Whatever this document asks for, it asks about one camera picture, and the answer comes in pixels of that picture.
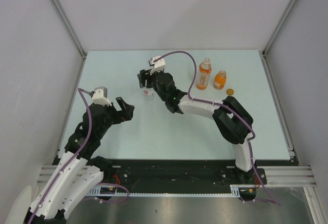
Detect clear water bottle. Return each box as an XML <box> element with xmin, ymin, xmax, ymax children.
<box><xmin>142</xmin><ymin>87</ymin><xmax>155</xmax><ymax>100</ymax></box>

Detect tall orange tea bottle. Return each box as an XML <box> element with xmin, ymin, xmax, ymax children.
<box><xmin>196</xmin><ymin>57</ymin><xmax>212</xmax><ymax>90</ymax></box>

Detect small orange juice bottle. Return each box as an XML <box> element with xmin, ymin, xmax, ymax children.
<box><xmin>213</xmin><ymin>70</ymin><xmax>227</xmax><ymax>90</ymax></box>

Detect amber juice bottle cap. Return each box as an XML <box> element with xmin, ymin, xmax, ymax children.
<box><xmin>226</xmin><ymin>89</ymin><xmax>234</xmax><ymax>96</ymax></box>

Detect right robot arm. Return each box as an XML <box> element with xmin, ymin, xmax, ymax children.
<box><xmin>137</xmin><ymin>70</ymin><xmax>255</xmax><ymax>184</ymax></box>

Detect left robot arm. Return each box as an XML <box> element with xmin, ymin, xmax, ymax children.
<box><xmin>24</xmin><ymin>97</ymin><xmax>135</xmax><ymax>223</ymax></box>

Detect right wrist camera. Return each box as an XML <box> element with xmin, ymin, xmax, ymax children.
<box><xmin>148</xmin><ymin>55</ymin><xmax>166</xmax><ymax>75</ymax></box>

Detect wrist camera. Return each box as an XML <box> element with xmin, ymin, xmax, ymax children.
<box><xmin>90</xmin><ymin>86</ymin><xmax>112</xmax><ymax>106</ymax></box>
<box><xmin>148</xmin><ymin>55</ymin><xmax>166</xmax><ymax>75</ymax></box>

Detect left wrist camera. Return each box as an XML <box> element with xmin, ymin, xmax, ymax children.
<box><xmin>90</xmin><ymin>86</ymin><xmax>112</xmax><ymax>106</ymax></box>

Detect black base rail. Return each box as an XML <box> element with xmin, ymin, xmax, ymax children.
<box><xmin>88</xmin><ymin>156</ymin><xmax>267</xmax><ymax>194</ymax></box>

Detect grey slotted cable duct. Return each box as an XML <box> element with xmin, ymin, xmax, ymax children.
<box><xmin>87</xmin><ymin>184</ymin><xmax>257</xmax><ymax>199</ymax></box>

